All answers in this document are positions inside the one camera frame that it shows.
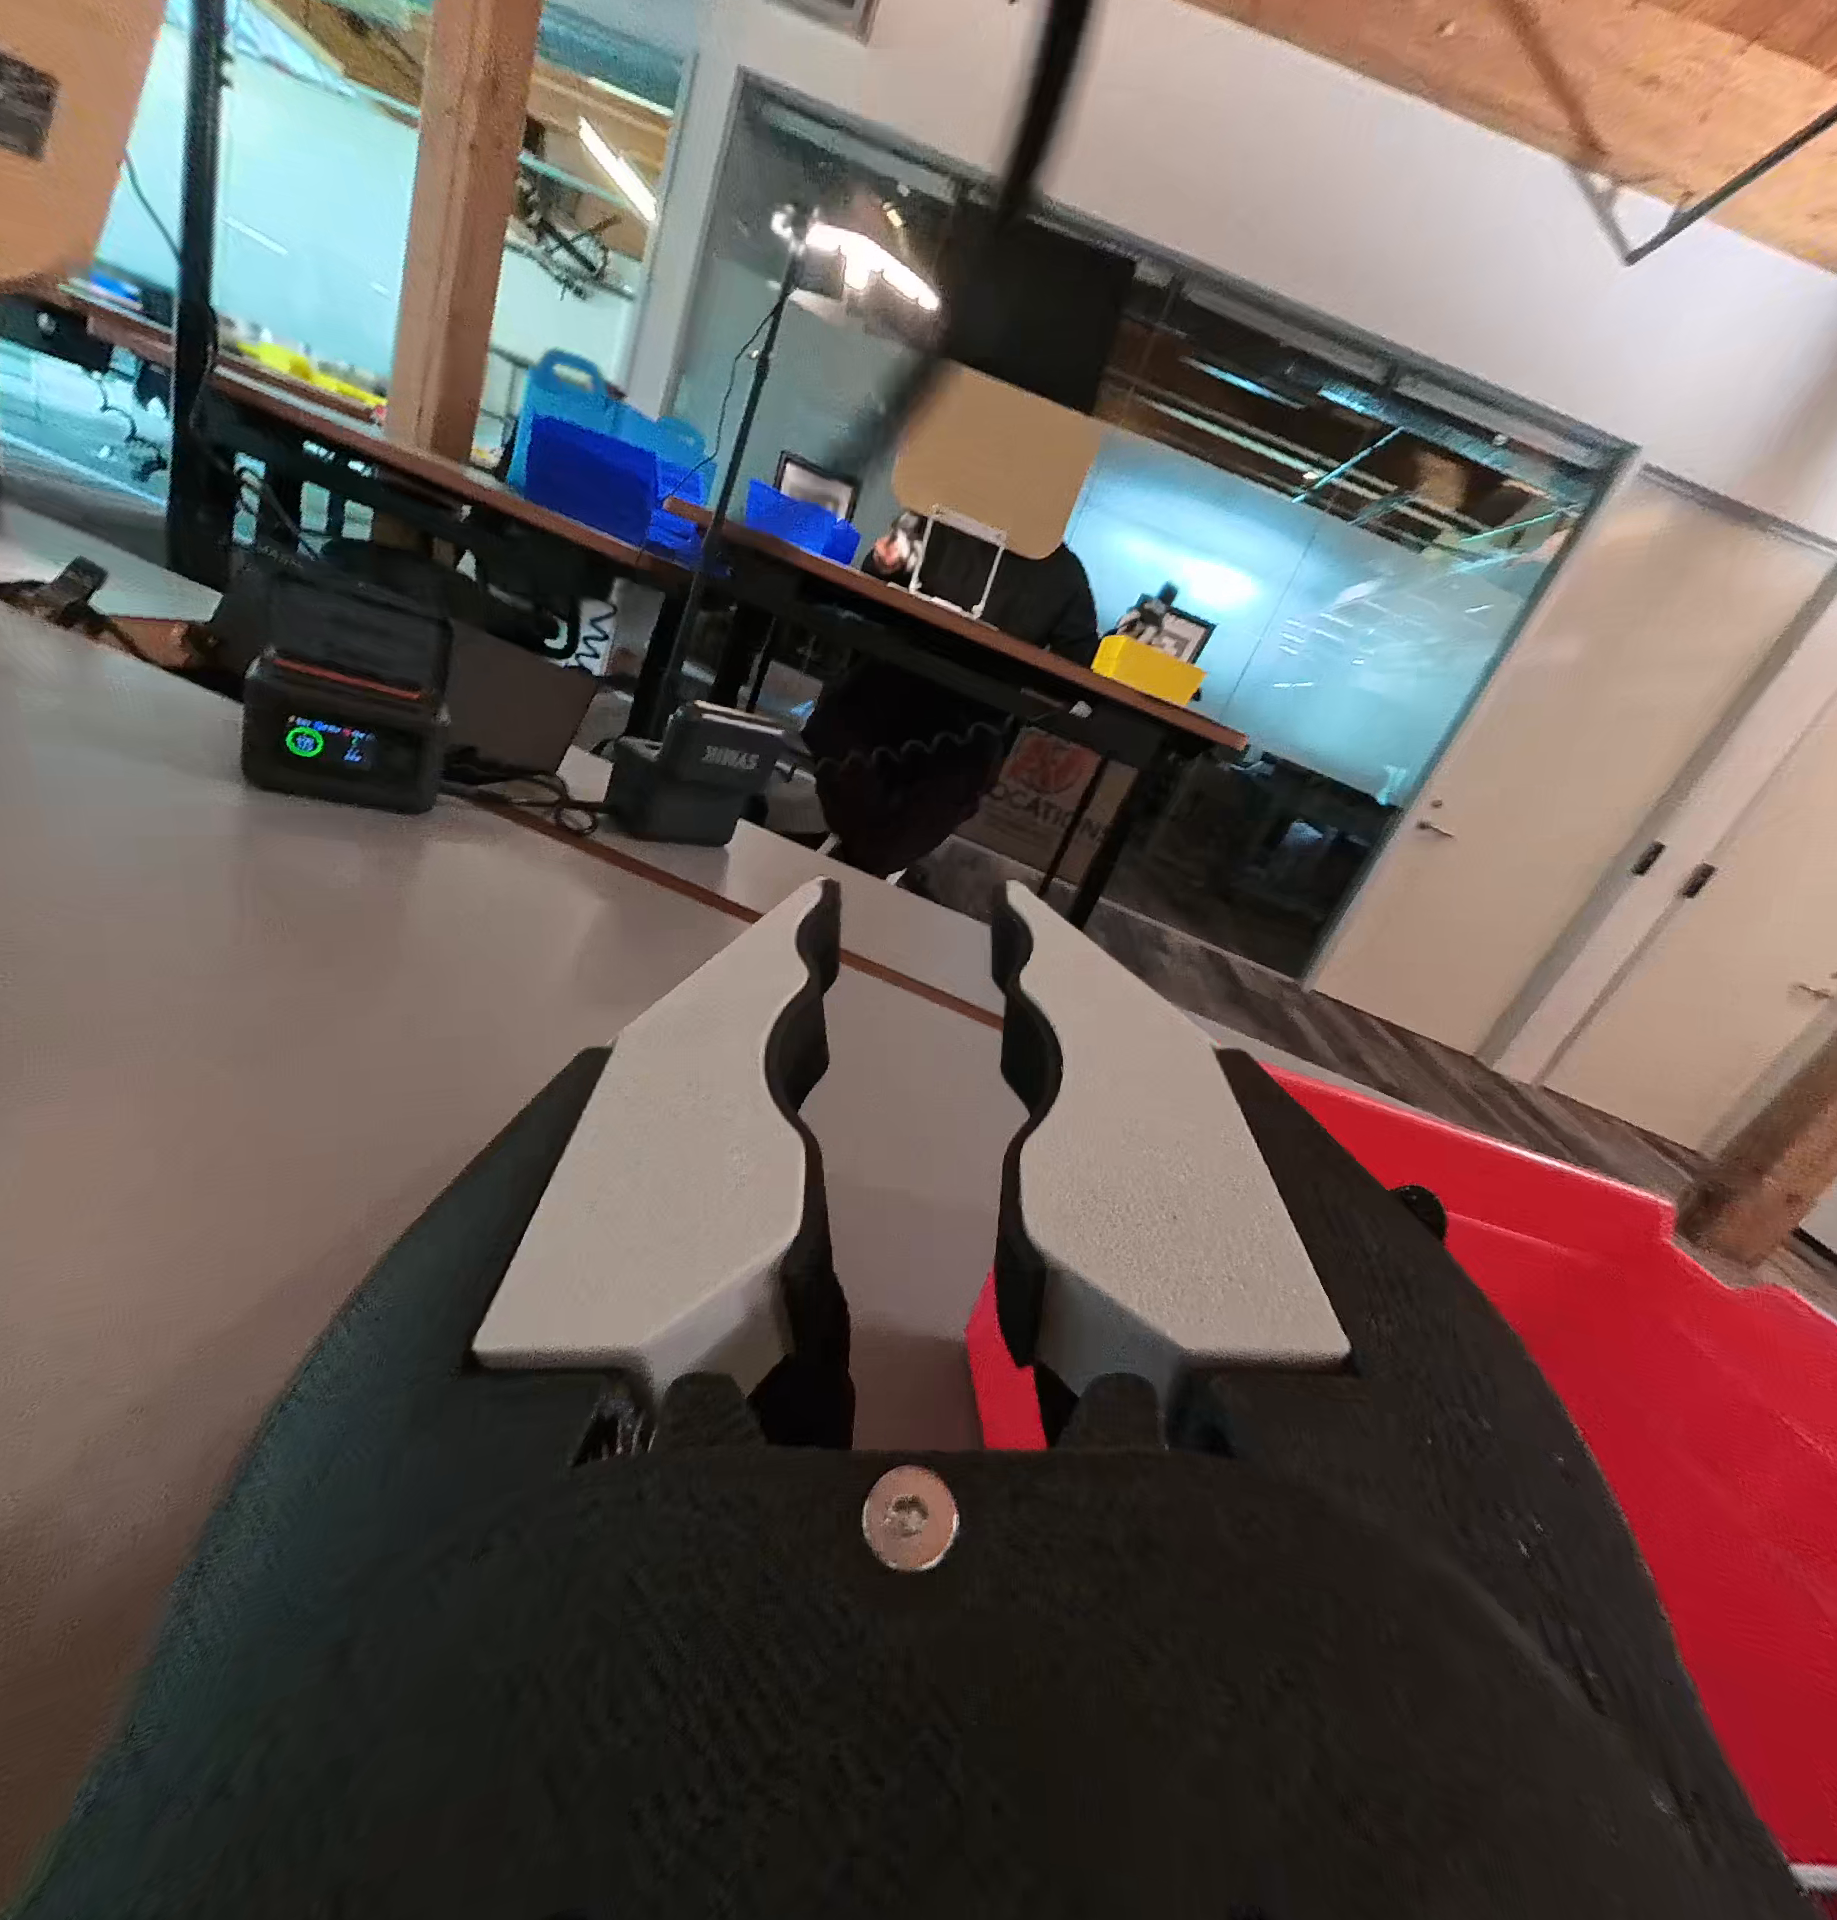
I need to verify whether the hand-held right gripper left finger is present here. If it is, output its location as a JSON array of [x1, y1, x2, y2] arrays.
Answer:
[[471, 877, 855, 1389]]

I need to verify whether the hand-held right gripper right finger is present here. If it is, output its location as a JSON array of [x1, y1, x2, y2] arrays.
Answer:
[[990, 884, 1356, 1389]]

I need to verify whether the red plastic bin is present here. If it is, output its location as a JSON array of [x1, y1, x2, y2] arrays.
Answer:
[[969, 1062, 1837, 1877]]

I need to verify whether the grey battery charger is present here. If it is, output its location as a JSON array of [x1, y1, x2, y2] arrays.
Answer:
[[608, 703, 789, 845]]

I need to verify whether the small yellow bin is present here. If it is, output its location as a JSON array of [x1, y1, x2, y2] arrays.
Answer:
[[1090, 633, 1210, 710]]

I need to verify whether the white door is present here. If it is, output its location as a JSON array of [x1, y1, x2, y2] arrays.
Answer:
[[1487, 630, 1837, 1157], [1309, 464, 1837, 1059]]

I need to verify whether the black power station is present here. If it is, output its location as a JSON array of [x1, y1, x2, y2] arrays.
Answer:
[[241, 561, 454, 818]]

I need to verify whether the long wooden desk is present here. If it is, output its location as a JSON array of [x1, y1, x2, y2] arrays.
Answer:
[[48, 286, 708, 600]]

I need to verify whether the small blue bin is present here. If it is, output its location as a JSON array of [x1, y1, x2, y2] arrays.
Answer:
[[744, 477, 863, 564]]

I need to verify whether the blue plastic crate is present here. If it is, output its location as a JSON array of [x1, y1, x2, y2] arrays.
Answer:
[[506, 349, 708, 547]]

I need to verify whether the tan rounded board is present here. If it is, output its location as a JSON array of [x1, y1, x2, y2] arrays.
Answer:
[[892, 362, 1109, 561]]

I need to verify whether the black tripod stand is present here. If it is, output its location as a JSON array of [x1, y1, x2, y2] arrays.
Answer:
[[658, 201, 868, 731]]

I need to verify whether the black flat panel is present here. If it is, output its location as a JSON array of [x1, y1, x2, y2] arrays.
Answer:
[[940, 206, 1138, 417]]

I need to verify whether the wooden board with black tag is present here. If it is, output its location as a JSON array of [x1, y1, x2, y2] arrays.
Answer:
[[0, 0, 169, 293]]

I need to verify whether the wooden desk with black frame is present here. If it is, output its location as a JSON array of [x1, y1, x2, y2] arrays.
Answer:
[[664, 497, 1255, 932]]

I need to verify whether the wooden post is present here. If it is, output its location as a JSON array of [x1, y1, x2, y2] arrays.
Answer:
[[383, 0, 549, 457], [1680, 981, 1837, 1270]]

